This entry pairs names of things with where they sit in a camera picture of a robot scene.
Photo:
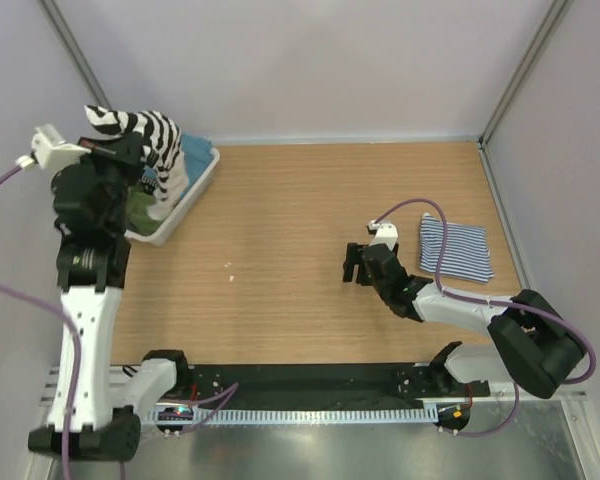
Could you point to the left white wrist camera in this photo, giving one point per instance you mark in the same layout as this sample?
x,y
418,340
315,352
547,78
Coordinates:
x,y
50,151

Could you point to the white plastic laundry basket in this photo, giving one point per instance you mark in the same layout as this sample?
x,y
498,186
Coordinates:
x,y
181,209

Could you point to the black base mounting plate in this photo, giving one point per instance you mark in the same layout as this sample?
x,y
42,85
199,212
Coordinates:
x,y
332,387

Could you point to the black white striped garment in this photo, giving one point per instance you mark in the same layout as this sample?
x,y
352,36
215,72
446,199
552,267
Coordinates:
x,y
162,150

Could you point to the blue white striped tank top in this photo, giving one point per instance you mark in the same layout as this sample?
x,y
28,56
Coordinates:
x,y
466,256

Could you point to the teal folded cloth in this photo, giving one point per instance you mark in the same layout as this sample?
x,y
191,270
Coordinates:
x,y
198,156

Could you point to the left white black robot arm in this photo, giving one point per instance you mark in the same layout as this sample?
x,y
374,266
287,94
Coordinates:
x,y
89,420

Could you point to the olive green garment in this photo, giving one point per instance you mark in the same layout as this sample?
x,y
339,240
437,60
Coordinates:
x,y
138,219

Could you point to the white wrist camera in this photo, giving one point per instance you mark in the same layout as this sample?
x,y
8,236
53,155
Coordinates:
x,y
50,151
383,232

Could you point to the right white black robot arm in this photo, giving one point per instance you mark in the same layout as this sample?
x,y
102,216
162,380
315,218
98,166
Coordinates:
x,y
531,345

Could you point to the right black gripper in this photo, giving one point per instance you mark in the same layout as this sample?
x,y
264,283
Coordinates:
x,y
354,257

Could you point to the white slotted cable duct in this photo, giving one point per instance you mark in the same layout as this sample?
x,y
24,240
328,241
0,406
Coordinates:
x,y
427,414

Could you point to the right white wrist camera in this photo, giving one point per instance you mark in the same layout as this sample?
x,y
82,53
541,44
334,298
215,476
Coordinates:
x,y
383,232

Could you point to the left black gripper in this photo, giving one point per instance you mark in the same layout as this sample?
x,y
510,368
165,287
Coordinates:
x,y
125,151

